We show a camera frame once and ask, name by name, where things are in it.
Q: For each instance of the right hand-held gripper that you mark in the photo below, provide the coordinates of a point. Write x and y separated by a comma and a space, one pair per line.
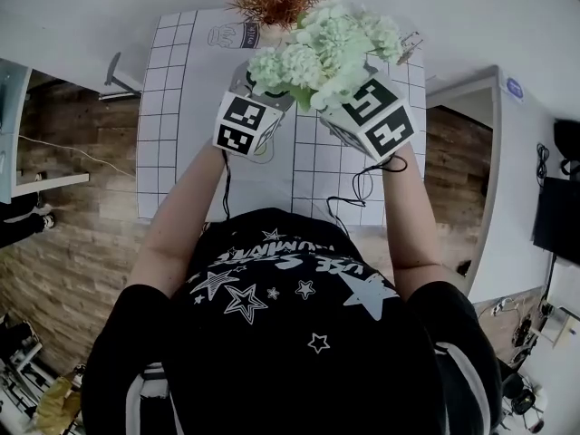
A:
376, 120

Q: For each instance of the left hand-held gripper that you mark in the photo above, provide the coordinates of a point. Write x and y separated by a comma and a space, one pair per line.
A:
238, 120

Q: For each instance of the green white artificial flowers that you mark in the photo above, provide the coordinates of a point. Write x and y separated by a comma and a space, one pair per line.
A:
326, 52

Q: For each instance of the person's left forearm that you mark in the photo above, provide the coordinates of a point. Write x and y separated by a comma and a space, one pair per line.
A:
181, 220

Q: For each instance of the person's right forearm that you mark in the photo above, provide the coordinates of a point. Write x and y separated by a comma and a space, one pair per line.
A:
408, 225

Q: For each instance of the beige plant pot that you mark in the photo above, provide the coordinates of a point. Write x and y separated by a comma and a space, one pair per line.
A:
274, 32

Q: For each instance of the white grid-cloth table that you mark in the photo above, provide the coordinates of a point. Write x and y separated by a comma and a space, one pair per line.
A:
254, 184

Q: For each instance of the grey metal stand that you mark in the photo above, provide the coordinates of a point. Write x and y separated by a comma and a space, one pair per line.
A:
115, 77

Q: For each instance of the blue round tag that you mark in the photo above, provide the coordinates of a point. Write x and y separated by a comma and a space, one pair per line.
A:
515, 89

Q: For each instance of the black bag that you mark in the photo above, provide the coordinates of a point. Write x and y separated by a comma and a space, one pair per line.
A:
568, 145

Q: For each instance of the black monitor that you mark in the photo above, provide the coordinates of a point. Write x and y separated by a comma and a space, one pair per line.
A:
559, 220

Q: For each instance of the white power strip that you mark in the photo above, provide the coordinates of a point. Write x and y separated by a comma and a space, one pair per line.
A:
502, 307

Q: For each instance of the white desk grey top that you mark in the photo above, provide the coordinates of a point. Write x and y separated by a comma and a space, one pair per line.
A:
11, 107

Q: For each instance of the black star print shirt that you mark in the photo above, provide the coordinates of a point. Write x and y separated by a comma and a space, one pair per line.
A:
294, 356

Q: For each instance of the white box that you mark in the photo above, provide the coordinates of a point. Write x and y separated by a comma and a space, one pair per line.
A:
562, 326

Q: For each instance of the metal equipment rack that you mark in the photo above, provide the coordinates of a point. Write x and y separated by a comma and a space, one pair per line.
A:
22, 370

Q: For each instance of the yellow green bag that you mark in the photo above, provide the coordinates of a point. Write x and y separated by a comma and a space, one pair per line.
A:
56, 401

